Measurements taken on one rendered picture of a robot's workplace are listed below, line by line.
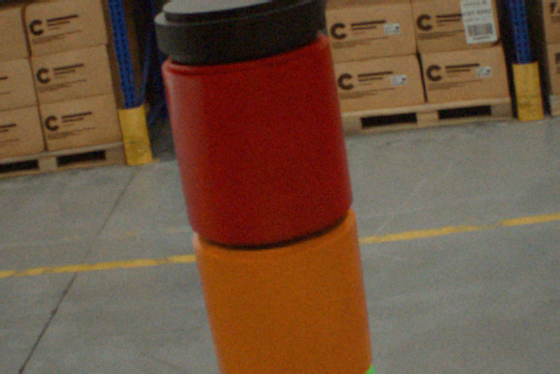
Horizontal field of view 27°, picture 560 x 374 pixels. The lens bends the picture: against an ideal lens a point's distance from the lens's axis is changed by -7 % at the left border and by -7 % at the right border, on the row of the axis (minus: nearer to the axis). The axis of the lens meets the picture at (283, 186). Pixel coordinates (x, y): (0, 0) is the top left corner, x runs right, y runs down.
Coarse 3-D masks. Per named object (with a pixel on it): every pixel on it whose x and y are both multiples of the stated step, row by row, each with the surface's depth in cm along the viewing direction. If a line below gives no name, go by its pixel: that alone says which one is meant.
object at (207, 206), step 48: (288, 48) 34; (192, 96) 34; (240, 96) 33; (288, 96) 34; (336, 96) 35; (192, 144) 35; (240, 144) 34; (288, 144) 34; (336, 144) 35; (192, 192) 35; (240, 192) 34; (288, 192) 34; (336, 192) 35; (240, 240) 35
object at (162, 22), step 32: (192, 0) 35; (224, 0) 34; (256, 0) 33; (288, 0) 33; (320, 0) 34; (160, 32) 34; (192, 32) 33; (224, 32) 33; (256, 32) 33; (288, 32) 33
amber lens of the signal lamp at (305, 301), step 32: (352, 224) 37; (224, 256) 36; (256, 256) 35; (288, 256) 35; (320, 256) 35; (352, 256) 36; (224, 288) 36; (256, 288) 35; (288, 288) 35; (320, 288) 36; (352, 288) 37; (224, 320) 37; (256, 320) 36; (288, 320) 36; (320, 320) 36; (352, 320) 37; (224, 352) 37; (256, 352) 36; (288, 352) 36; (320, 352) 36; (352, 352) 37
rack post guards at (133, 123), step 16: (528, 64) 778; (528, 80) 782; (528, 96) 786; (128, 112) 815; (528, 112) 790; (128, 128) 819; (144, 128) 820; (128, 144) 823; (144, 144) 822; (128, 160) 828; (144, 160) 826
